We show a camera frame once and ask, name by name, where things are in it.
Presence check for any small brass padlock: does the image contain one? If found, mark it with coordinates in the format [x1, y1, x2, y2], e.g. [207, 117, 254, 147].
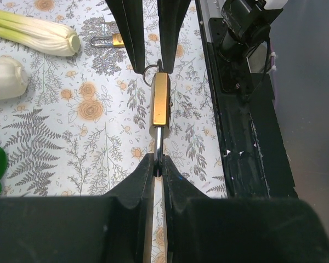
[143, 59, 171, 177]

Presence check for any floral table mat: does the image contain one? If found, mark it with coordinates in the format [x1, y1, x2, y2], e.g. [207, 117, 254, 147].
[0, 1, 226, 204]

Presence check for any celery stalk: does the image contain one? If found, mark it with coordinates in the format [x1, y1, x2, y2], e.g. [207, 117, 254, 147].
[0, 10, 81, 57]

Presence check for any tiny brass padlock with key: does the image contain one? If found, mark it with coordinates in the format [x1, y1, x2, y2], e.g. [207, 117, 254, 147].
[89, 21, 124, 48]

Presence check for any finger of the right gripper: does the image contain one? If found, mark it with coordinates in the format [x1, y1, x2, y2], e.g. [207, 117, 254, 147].
[157, 0, 191, 74]
[106, 0, 145, 73]

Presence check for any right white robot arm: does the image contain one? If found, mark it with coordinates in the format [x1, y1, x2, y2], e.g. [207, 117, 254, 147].
[106, 1, 286, 93]

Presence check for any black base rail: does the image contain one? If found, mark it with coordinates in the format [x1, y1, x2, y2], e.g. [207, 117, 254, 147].
[196, 1, 297, 198]

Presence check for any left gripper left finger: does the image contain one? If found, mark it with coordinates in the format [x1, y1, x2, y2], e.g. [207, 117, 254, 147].
[0, 155, 154, 262]

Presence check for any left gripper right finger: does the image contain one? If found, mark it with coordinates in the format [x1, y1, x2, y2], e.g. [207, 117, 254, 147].
[162, 157, 329, 262]

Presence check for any green napa cabbage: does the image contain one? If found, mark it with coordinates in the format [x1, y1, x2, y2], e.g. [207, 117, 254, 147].
[0, 57, 28, 100]

